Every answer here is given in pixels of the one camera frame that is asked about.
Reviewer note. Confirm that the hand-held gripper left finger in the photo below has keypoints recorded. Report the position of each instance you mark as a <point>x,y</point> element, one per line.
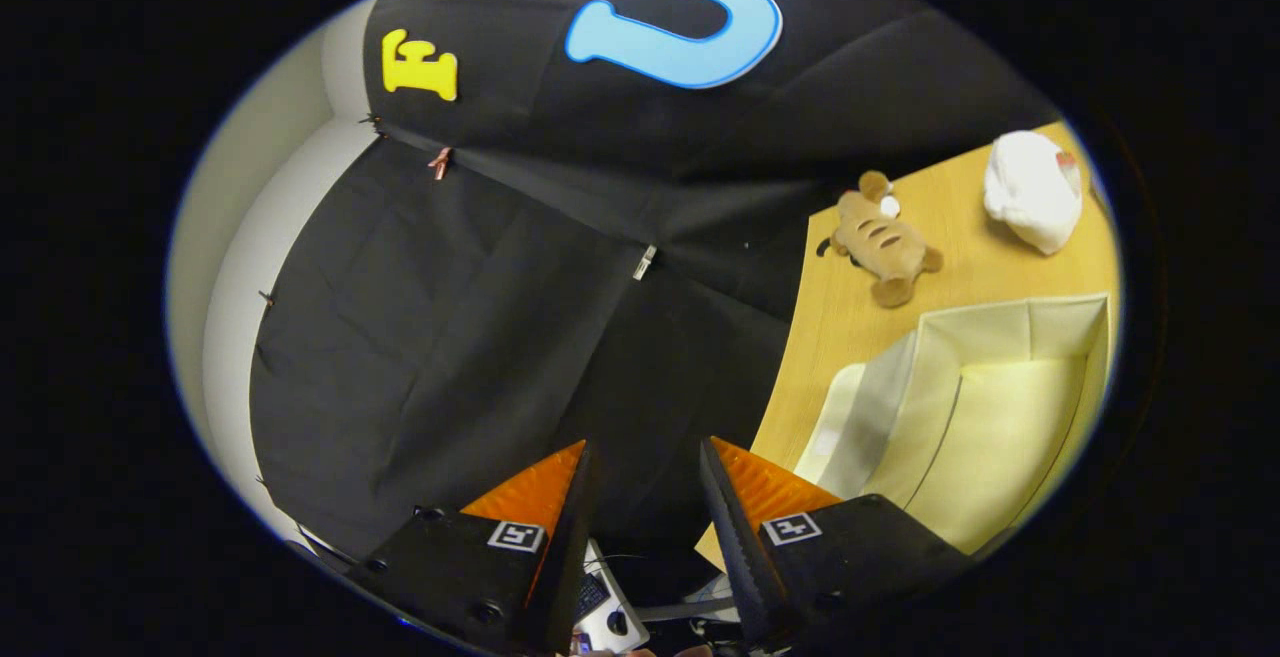
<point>565,557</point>

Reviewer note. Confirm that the pink clip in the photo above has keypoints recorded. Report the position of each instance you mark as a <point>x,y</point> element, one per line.
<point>440,163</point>

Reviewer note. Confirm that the white clip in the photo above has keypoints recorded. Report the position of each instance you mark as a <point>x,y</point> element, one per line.
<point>645,262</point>

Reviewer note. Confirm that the cream fabric storage box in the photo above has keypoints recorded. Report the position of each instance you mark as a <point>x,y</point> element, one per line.
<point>1000,417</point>

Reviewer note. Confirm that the black backdrop cloth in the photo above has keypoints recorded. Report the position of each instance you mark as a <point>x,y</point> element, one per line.
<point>500,337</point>

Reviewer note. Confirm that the striped tiger plush toy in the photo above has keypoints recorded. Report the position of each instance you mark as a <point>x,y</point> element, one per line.
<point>885,247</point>

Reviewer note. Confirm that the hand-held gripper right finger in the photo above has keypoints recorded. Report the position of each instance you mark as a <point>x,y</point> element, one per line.
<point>735,557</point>

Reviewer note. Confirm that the white soft bundle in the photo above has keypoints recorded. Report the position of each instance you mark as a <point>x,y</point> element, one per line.
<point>1030,192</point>

